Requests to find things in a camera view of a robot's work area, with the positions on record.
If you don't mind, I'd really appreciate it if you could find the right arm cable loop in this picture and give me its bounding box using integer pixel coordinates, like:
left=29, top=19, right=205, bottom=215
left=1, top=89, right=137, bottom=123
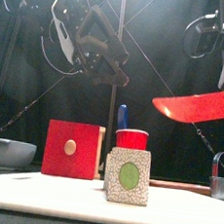
left=180, top=11, right=224, bottom=62

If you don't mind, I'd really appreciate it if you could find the red cup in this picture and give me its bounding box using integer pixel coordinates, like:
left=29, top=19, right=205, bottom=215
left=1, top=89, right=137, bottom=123
left=113, top=127, right=150, bottom=152

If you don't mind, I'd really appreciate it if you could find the toy sushi piece green oval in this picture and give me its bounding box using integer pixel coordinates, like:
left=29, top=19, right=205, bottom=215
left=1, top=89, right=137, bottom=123
left=104, top=145, right=155, bottom=207

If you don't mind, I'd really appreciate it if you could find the blue utensil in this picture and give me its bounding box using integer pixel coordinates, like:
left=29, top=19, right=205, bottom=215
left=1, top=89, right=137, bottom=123
left=115, top=103, right=131, bottom=131

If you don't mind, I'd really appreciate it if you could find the left arm cable loop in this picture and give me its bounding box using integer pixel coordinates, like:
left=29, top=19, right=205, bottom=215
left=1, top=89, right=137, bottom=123
left=36, top=33, right=86, bottom=78

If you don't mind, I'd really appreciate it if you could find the grey bowl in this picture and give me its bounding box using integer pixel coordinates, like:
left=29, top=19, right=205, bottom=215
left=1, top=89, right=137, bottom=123
left=0, top=137, right=38, bottom=171

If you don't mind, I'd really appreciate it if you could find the small metal pot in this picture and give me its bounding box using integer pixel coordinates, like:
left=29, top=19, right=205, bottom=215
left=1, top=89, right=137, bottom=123
left=206, top=149, right=224, bottom=201

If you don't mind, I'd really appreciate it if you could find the arm cable loop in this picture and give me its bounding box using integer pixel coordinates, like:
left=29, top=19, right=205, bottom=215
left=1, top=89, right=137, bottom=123
left=180, top=11, right=224, bottom=62
left=36, top=33, right=86, bottom=78

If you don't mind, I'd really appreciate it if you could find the metal frame pole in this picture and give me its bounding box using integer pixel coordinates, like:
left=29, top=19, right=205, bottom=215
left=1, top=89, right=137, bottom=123
left=101, top=0, right=128, bottom=180

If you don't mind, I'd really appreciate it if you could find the wooden box with red door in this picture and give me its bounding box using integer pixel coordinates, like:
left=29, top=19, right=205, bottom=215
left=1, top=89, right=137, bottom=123
left=40, top=118, right=108, bottom=182

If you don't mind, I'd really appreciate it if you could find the red toy knife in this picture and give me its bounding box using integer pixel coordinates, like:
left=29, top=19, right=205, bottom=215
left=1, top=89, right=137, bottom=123
left=149, top=80, right=224, bottom=128

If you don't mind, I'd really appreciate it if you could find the diagonal tension wire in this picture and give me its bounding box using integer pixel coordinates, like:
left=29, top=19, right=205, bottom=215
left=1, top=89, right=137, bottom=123
left=0, top=60, right=75, bottom=154
left=90, top=0, right=224, bottom=177

